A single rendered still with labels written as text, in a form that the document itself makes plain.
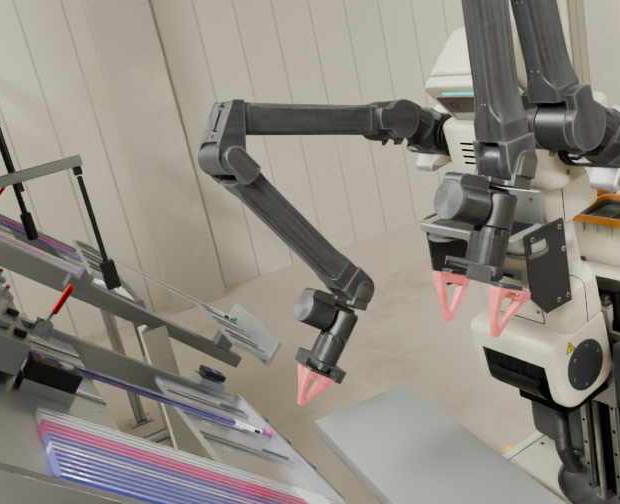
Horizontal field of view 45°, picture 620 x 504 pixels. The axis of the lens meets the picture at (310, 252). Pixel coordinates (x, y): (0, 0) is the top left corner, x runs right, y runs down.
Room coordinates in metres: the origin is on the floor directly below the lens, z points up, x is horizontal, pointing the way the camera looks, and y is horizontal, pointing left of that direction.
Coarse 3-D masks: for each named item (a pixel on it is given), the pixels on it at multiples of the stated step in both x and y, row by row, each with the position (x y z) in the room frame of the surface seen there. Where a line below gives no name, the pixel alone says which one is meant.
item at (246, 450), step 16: (160, 384) 1.35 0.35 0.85; (176, 384) 1.40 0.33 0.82; (192, 400) 1.33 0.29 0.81; (208, 400) 1.39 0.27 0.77; (224, 400) 1.45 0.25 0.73; (192, 416) 1.21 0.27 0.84; (240, 416) 1.37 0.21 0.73; (208, 432) 1.16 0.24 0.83; (224, 432) 1.20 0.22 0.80; (240, 432) 1.25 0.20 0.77; (208, 448) 1.09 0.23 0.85; (224, 448) 1.10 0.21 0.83; (240, 448) 1.14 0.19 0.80; (256, 448) 1.19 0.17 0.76; (272, 448) 1.23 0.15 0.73; (224, 464) 1.02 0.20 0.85; (240, 464) 1.06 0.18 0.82; (256, 464) 1.09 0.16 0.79; (272, 464) 1.13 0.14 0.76; (288, 464) 1.17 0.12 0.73; (288, 480) 1.08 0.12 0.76; (304, 480) 1.12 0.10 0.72
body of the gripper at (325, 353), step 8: (320, 336) 1.35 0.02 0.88; (328, 336) 1.33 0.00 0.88; (320, 344) 1.33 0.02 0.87; (328, 344) 1.33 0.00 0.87; (336, 344) 1.33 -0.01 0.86; (344, 344) 1.34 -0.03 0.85; (304, 352) 1.35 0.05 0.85; (312, 352) 1.34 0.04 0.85; (320, 352) 1.33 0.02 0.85; (328, 352) 1.32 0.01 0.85; (336, 352) 1.33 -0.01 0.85; (312, 360) 1.33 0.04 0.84; (320, 360) 1.31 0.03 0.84; (328, 360) 1.32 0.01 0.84; (336, 360) 1.33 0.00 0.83; (320, 368) 1.29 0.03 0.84; (328, 368) 1.29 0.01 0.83; (336, 368) 1.30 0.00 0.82; (344, 376) 1.30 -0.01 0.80
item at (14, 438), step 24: (24, 360) 1.11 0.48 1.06; (72, 360) 1.24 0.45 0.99; (0, 384) 0.96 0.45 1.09; (0, 408) 0.87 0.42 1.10; (24, 408) 0.90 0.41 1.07; (48, 408) 0.94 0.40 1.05; (72, 408) 0.98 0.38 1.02; (96, 408) 1.03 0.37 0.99; (0, 432) 0.79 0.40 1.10; (24, 432) 0.82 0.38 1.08; (0, 456) 0.73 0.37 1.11; (24, 456) 0.75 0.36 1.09
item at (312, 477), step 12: (240, 396) 1.45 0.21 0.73; (240, 408) 1.42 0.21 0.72; (252, 408) 1.39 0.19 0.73; (252, 420) 1.36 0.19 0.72; (264, 420) 1.33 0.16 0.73; (276, 432) 1.28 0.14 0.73; (276, 444) 1.25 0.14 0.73; (288, 444) 1.23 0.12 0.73; (288, 456) 1.20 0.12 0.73; (300, 456) 1.18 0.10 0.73; (300, 468) 1.15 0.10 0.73; (312, 468) 1.14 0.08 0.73; (312, 480) 1.11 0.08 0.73; (324, 480) 1.09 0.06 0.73; (324, 492) 1.07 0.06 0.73; (336, 492) 1.05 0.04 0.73
